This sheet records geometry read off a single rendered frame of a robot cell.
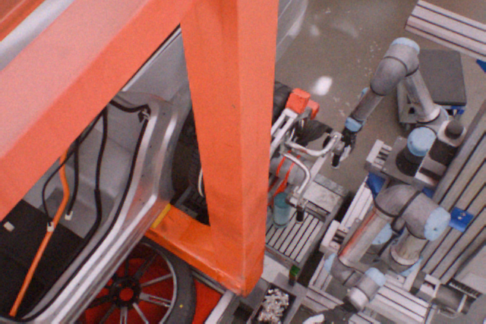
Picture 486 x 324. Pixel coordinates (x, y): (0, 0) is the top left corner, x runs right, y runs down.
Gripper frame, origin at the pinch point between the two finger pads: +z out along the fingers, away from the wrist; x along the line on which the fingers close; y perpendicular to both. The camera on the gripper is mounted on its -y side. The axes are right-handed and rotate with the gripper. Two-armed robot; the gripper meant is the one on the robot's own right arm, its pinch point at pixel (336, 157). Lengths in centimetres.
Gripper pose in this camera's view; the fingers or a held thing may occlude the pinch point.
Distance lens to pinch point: 302.1
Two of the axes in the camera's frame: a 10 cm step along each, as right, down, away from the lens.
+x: 8.6, 4.4, -2.6
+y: -0.1, -4.9, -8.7
